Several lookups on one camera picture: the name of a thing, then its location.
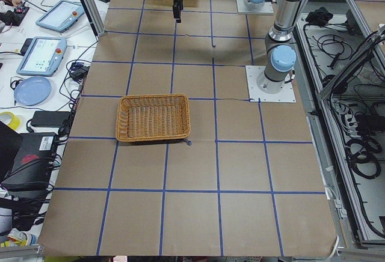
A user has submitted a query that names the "lower teach pendant tablet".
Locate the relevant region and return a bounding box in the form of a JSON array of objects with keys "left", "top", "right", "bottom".
[{"left": 16, "top": 37, "right": 67, "bottom": 77}]

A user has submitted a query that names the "blue plate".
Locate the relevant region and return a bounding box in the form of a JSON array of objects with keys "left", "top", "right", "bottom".
[{"left": 14, "top": 76, "right": 52, "bottom": 106}]

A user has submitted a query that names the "black power adapter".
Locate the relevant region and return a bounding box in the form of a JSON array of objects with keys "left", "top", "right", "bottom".
[{"left": 29, "top": 111, "right": 70, "bottom": 128}]

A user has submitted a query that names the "teach pendant tablet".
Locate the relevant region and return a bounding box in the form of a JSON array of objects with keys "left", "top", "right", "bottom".
[
  {"left": 16, "top": 37, "right": 67, "bottom": 77},
  {"left": 35, "top": 0, "right": 85, "bottom": 33}
]

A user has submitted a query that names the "yellow tape roll on desk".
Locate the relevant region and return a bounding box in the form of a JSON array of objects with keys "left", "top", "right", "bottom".
[{"left": 0, "top": 111, "right": 20, "bottom": 130}]

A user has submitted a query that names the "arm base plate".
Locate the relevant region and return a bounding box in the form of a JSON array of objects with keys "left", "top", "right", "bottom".
[
  {"left": 245, "top": 65, "right": 296, "bottom": 103},
  {"left": 236, "top": 0, "right": 274, "bottom": 16}
]

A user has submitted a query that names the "upper teach pendant tablet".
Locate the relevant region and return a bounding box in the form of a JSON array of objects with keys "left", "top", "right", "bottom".
[{"left": 35, "top": 0, "right": 85, "bottom": 33}]

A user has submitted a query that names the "aluminium frame post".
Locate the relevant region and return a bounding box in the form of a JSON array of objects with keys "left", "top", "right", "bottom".
[{"left": 80, "top": 0, "right": 106, "bottom": 37}]

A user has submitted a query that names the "black red computer box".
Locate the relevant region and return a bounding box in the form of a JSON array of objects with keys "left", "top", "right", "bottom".
[{"left": 1, "top": 132, "right": 58, "bottom": 192}]

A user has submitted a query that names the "brown wicker basket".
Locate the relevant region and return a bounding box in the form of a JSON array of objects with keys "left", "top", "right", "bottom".
[{"left": 115, "top": 94, "right": 191, "bottom": 142}]

